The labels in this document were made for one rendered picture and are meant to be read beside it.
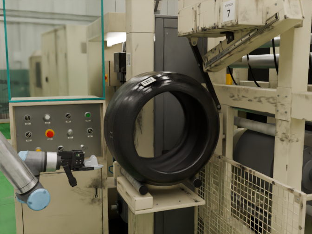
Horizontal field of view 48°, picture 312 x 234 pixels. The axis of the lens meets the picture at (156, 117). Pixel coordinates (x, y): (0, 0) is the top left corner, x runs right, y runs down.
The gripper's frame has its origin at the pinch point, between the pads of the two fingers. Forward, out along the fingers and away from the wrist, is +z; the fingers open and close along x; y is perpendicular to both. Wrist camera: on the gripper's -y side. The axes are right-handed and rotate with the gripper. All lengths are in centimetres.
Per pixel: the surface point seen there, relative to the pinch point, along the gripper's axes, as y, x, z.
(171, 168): -2.6, 10.8, 41.6
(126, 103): 31.8, -9.4, 6.8
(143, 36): 66, 26, 22
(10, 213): -106, 205, -40
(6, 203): -106, 237, -46
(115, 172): -9.4, 23.9, 14.3
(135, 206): -15.5, -10.6, 16.1
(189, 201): -14.2, -8.2, 45.0
